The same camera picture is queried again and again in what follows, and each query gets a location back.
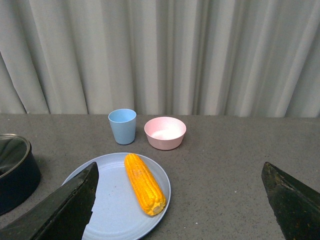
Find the light blue cup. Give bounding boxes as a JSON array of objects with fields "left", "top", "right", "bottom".
[{"left": 108, "top": 108, "right": 137, "bottom": 145}]

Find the dark blue saucepan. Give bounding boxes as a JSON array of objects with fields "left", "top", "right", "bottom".
[{"left": 0, "top": 138, "right": 41, "bottom": 215}]

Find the pink bowl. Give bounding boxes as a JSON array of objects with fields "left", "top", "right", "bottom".
[{"left": 144, "top": 116, "right": 187, "bottom": 151}]

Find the yellow corn cob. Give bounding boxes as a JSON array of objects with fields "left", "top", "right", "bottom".
[{"left": 124, "top": 153, "right": 167, "bottom": 217}]

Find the white curtain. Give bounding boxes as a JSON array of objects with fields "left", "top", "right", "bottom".
[{"left": 0, "top": 0, "right": 320, "bottom": 118}]

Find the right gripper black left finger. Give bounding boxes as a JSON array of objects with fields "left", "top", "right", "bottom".
[{"left": 0, "top": 162, "right": 99, "bottom": 240}]

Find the light blue plate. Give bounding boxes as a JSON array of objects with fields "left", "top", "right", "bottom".
[{"left": 61, "top": 152, "right": 172, "bottom": 240}]

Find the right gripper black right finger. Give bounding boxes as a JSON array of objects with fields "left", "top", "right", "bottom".
[{"left": 261, "top": 162, "right": 320, "bottom": 240}]

